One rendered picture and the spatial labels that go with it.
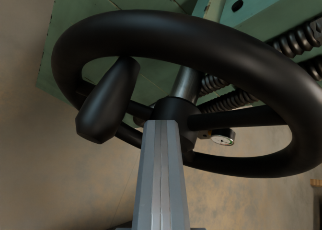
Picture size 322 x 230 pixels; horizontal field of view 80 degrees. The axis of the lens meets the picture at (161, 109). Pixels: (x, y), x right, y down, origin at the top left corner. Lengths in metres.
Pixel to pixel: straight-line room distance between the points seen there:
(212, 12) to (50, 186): 0.92
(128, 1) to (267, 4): 0.23
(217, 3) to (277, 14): 0.08
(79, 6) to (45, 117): 0.66
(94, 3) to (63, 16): 0.10
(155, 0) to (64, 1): 0.19
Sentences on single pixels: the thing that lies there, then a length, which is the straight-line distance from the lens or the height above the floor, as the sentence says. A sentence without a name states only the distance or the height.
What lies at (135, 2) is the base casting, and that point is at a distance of 0.36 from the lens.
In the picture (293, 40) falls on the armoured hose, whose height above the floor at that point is 0.93.
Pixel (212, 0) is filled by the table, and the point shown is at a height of 0.87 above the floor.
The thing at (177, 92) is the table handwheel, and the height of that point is 0.82.
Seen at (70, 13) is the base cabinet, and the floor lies 0.61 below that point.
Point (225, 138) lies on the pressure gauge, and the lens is 0.52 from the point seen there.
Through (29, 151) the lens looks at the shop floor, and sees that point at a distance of 0.99.
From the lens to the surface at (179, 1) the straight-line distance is 0.33.
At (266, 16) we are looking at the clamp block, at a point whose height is 0.92.
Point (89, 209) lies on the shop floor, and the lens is 1.06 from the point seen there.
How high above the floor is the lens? 0.99
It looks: 53 degrees down
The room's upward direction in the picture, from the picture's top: 73 degrees clockwise
